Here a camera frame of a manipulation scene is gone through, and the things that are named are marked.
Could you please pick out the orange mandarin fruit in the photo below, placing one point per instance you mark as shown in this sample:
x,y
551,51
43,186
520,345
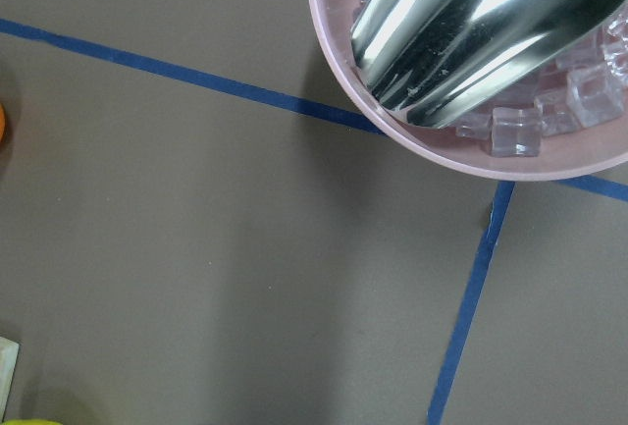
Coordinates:
x,y
2,122

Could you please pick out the clear ice cubes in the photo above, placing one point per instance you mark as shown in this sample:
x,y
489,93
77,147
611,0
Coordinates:
x,y
580,87

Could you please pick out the yellow lemon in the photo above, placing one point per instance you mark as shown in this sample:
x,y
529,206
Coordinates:
x,y
35,421

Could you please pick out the wooden cutting board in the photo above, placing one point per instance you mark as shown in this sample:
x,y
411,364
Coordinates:
x,y
9,357

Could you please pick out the metal scoop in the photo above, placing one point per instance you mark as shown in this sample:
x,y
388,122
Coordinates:
x,y
427,62

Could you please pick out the pink bowl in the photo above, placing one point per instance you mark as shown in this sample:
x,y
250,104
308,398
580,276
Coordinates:
x,y
562,156

